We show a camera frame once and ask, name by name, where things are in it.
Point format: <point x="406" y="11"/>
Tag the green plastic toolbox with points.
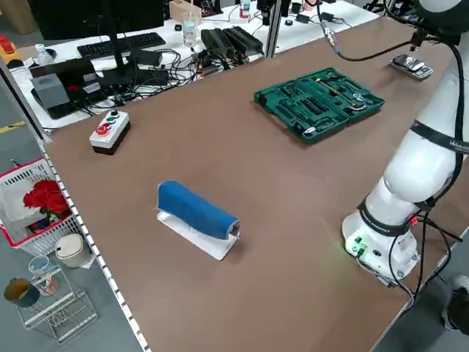
<point x="318" y="106"/>

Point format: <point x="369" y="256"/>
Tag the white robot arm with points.
<point x="425" y="165"/>

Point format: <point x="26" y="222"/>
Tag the black digital kitchen scale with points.
<point x="414" y="69"/>

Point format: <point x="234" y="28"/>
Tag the light blue cup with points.
<point x="38" y="264"/>

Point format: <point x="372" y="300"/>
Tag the blue cloth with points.
<point x="194" y="212"/>

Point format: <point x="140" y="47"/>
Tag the white cloth stand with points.
<point x="205" y="243"/>

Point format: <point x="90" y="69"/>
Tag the white button control box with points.
<point x="110" y="132"/>

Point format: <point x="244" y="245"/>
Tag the black power adapter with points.
<point x="242" y="38"/>
<point x="216" y="41"/>

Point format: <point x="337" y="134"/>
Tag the silver adjustable wrench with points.
<point x="359" y="98"/>

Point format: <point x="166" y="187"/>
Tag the black monitor stand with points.
<point x="132" y="69"/>

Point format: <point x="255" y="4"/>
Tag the clear water bottle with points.
<point x="191" y="31"/>

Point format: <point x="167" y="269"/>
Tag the cardboard box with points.
<point x="183" y="9"/>

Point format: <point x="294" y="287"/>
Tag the black keyboard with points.
<point x="121" y="43"/>

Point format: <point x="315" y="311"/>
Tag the small white bin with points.
<point x="71" y="251"/>

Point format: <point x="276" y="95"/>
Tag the red artificial flowers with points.
<point x="45" y="199"/>

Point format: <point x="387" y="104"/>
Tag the grey square box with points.
<point x="49" y="91"/>

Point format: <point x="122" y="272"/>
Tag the red and white basket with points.
<point x="36" y="234"/>

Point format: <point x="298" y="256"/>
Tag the black monitor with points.
<point x="95" y="18"/>

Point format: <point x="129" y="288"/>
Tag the dark teal mug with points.
<point x="22" y="293"/>

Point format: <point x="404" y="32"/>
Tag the person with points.
<point x="458" y="308"/>

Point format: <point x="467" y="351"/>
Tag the aluminium frame post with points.
<point x="275" y="25"/>

